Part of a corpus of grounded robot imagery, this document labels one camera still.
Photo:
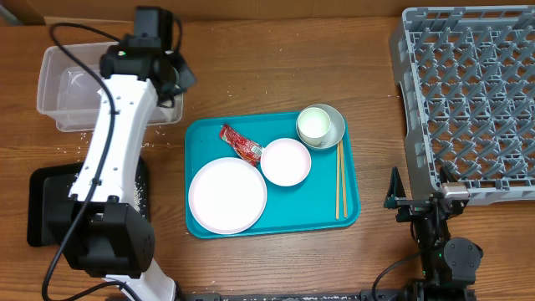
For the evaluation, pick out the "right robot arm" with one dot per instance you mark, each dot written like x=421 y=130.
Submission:
x=449 y=264

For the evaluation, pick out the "wooden chopstick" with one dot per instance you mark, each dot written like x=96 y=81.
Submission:
x=342 y=178
x=337 y=181

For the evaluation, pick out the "large white plate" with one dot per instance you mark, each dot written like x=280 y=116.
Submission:
x=227 y=196

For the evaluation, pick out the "red sauce packet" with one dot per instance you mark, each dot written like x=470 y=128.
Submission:
x=248 y=150

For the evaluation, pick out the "left wooden chopstick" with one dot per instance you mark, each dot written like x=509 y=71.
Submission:
x=337 y=181

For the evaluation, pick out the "grey dishwasher rack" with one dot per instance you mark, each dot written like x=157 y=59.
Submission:
x=467 y=80

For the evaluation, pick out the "teal plastic serving tray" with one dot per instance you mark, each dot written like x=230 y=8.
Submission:
x=308 y=206

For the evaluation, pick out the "grey-green bowl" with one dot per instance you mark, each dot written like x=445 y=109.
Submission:
x=337 y=128

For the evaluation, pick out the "clear plastic waste bin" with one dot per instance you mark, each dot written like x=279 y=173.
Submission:
x=67 y=94

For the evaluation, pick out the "pile of white rice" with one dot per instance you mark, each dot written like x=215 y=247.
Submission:
x=139 y=195

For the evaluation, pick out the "small white plate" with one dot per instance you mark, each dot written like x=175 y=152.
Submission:
x=285 y=162

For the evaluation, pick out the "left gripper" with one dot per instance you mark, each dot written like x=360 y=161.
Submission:
x=186 y=75

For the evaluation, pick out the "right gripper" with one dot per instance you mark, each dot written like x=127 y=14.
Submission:
x=411 y=206

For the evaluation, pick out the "black rectangular tray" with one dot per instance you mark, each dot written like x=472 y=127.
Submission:
x=50 y=185

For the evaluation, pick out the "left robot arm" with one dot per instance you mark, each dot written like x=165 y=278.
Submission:
x=98 y=228

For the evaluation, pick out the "right wooden chopstick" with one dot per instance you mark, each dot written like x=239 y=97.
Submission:
x=342 y=178

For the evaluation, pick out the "white cup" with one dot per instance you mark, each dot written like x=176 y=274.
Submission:
x=313 y=124

